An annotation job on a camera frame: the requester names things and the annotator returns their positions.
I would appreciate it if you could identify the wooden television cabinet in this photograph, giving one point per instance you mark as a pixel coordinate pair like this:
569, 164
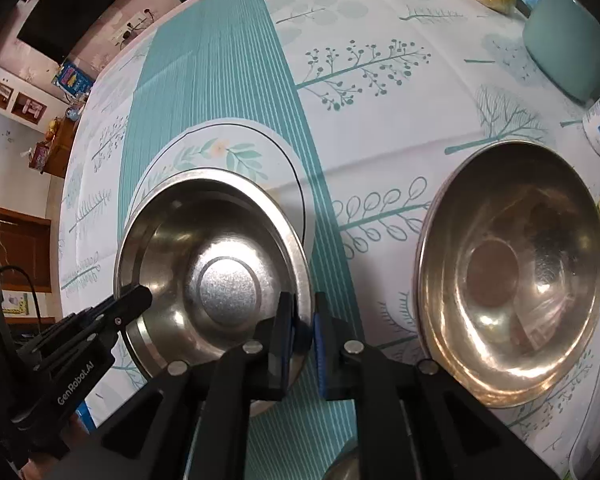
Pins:
62, 147

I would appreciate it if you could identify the black wall television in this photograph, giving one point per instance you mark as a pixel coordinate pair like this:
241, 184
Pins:
80, 5

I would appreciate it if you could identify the tree print tablecloth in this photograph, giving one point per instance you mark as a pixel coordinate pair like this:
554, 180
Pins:
370, 110

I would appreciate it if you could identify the steel bowl with pink outside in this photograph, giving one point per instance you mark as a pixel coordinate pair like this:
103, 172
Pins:
515, 280

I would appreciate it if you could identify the small steel bowl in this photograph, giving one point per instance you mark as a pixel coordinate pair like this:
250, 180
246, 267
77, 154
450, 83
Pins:
345, 467

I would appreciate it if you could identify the blue printed box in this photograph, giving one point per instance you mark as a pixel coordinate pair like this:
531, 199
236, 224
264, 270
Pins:
72, 79

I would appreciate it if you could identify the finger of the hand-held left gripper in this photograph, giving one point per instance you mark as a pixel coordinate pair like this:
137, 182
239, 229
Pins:
125, 305

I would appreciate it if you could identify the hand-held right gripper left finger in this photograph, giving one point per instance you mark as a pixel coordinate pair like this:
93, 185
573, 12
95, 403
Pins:
286, 340

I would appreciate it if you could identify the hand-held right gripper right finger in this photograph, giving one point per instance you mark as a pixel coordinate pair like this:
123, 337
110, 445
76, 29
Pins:
322, 350

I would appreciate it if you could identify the teal canister with wooden lid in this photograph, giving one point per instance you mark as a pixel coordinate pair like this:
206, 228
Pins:
570, 45

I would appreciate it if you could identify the red tissue box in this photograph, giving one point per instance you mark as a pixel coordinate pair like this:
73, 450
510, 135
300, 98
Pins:
40, 156

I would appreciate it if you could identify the large steel bowl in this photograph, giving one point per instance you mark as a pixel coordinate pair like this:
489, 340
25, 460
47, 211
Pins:
215, 270

